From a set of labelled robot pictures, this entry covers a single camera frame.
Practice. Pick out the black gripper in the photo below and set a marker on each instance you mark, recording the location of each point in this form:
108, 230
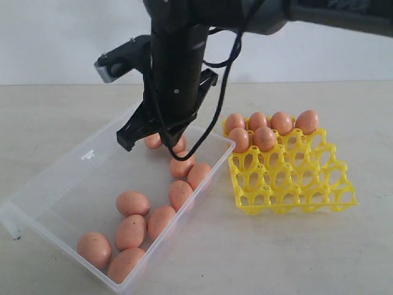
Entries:
176, 96

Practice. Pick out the brown egg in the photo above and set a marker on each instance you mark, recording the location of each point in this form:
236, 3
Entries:
180, 169
307, 122
124, 263
131, 232
241, 138
281, 122
179, 192
234, 120
265, 139
181, 145
153, 141
133, 202
159, 220
257, 120
197, 174
95, 248

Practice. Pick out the clear plastic storage box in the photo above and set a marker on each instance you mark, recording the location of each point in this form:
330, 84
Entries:
77, 194

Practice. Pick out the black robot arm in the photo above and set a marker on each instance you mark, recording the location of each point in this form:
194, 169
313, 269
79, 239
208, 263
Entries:
171, 57

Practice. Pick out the yellow plastic egg tray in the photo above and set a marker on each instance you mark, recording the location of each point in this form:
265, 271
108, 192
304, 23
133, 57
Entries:
301, 173

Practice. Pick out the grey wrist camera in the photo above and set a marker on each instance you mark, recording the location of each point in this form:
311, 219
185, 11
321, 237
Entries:
134, 54

